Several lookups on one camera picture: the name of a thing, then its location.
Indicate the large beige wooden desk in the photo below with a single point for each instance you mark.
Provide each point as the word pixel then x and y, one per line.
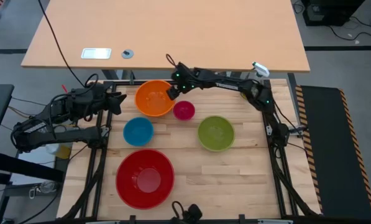
pixel 172 31

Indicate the small silver carabiner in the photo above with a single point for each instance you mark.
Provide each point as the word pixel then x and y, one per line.
pixel 32 193

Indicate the black aluminium frame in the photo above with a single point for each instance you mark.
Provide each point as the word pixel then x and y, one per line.
pixel 123 83

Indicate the large red plastic bowl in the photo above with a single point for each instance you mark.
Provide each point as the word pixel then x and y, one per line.
pixel 144 180

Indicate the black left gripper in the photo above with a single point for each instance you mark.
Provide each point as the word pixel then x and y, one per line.
pixel 98 99

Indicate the black mat with hazard stripes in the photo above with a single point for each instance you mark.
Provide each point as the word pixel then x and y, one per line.
pixel 337 149

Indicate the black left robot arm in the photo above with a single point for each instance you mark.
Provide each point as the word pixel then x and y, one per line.
pixel 67 134

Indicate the black computer tower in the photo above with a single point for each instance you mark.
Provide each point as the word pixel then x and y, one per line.
pixel 331 12

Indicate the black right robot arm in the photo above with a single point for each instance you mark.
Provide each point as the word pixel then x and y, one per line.
pixel 228 84

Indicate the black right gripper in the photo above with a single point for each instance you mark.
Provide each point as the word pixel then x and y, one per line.
pixel 185 79

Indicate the small magenta plastic bowl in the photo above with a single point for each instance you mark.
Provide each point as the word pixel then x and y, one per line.
pixel 184 110

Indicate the green plastic bowl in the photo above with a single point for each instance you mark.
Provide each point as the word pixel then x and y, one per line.
pixel 216 133

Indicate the spray bottle with white trigger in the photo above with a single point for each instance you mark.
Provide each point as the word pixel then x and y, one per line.
pixel 261 69

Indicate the orange plastic bowl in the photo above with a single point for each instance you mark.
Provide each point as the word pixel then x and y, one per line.
pixel 152 102

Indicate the white flat panel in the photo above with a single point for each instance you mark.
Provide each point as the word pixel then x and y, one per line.
pixel 30 163

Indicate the plastic cup with yellow liquid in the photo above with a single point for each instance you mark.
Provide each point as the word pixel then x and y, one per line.
pixel 59 151

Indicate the blue plastic bowl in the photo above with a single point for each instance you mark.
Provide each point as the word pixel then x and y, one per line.
pixel 138 132

